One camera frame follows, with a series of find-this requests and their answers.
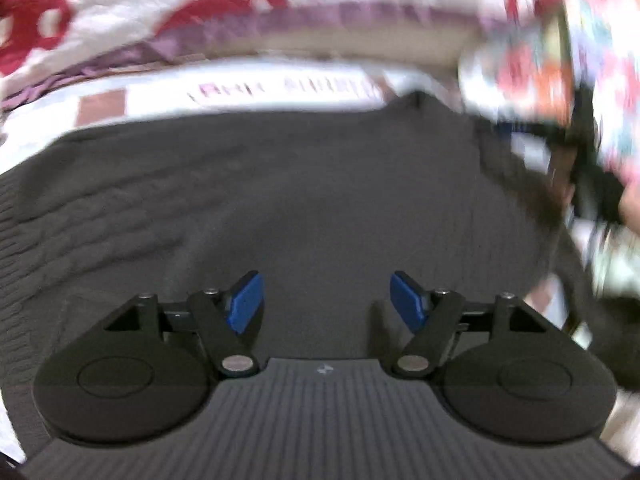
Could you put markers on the checkered rug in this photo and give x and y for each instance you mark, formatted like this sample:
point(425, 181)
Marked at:
point(150, 95)

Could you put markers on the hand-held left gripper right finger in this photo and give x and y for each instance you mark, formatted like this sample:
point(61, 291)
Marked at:
point(407, 302)

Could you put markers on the white quilt with red bears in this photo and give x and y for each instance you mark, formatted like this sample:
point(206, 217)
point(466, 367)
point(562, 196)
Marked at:
point(125, 0)

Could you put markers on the floral patchwork quilt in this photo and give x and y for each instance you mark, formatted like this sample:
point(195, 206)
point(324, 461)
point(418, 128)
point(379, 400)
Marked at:
point(615, 60)

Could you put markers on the dark brown knit sweater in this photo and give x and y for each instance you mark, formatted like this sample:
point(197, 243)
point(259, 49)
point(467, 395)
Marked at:
point(300, 200)

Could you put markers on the cream bed base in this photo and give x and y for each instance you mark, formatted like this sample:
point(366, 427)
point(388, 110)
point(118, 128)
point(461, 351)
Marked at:
point(375, 42)

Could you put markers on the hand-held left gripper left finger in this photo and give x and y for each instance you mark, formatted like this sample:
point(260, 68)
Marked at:
point(245, 302)

